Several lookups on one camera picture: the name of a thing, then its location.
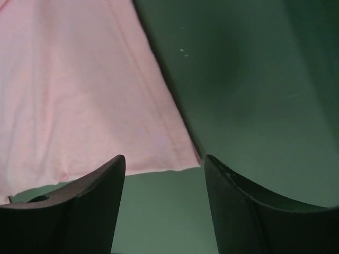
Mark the pink t-shirt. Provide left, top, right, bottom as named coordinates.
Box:
left=1, top=1, right=200, bottom=204

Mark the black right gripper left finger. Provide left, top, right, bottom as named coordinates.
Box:
left=1, top=155, right=126, bottom=253

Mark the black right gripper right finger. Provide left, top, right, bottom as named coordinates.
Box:
left=204, top=155, right=338, bottom=254

